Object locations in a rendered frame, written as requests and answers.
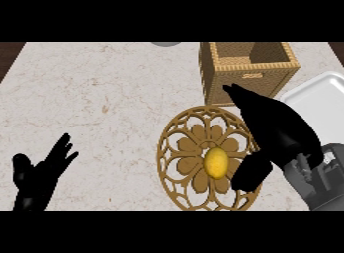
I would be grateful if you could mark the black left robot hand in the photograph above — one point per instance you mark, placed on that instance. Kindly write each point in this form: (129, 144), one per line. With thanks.
(35, 179)

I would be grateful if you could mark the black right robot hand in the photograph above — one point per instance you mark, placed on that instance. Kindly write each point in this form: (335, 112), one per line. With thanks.
(276, 131)

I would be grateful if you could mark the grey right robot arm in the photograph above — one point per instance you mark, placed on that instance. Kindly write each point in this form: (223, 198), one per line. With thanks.
(320, 179)

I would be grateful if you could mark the yellow lemon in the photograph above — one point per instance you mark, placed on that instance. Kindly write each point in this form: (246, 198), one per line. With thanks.
(215, 162)

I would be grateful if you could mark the square wicker basket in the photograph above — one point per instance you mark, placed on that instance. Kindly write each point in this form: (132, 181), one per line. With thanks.
(242, 70)

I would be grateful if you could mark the round brown openwork placemat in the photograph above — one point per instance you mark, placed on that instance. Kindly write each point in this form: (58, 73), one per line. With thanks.
(192, 164)

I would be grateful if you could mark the white plastic tray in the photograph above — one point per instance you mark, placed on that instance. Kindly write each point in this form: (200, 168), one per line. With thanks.
(328, 105)

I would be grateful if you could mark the grey round object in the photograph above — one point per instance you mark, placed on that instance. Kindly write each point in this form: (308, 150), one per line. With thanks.
(165, 44)

